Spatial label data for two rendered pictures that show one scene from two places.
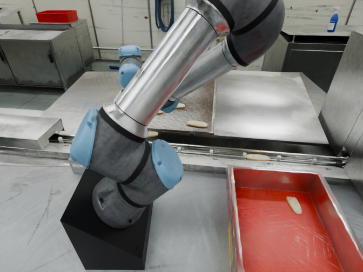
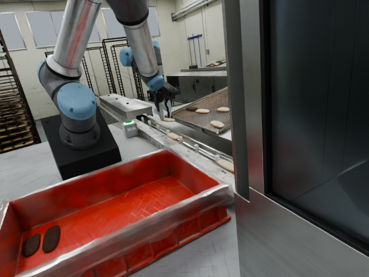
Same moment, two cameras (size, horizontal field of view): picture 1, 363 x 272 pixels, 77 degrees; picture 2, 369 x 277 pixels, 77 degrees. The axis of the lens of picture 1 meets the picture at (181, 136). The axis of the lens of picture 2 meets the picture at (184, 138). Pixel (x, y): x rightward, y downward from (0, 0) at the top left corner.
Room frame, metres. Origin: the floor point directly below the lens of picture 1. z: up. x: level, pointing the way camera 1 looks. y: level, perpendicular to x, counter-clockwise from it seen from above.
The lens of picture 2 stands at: (0.27, -0.81, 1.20)
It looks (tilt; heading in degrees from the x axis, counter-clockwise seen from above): 19 degrees down; 57
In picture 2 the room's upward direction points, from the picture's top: 8 degrees counter-clockwise
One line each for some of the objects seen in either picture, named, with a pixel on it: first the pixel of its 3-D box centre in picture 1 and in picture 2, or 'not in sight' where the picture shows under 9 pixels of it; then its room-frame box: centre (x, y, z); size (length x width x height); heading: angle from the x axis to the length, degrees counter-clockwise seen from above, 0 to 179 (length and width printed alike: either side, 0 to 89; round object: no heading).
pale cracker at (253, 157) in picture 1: (257, 157); (227, 165); (0.74, -0.32, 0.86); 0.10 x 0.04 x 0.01; 82
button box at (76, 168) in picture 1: (83, 164); (131, 132); (0.72, 0.41, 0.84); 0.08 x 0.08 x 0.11; 82
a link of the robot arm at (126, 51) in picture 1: (131, 63); (151, 53); (0.81, 0.17, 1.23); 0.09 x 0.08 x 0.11; 9
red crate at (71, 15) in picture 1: (58, 16); not in sight; (4.16, 1.99, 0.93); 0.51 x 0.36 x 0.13; 86
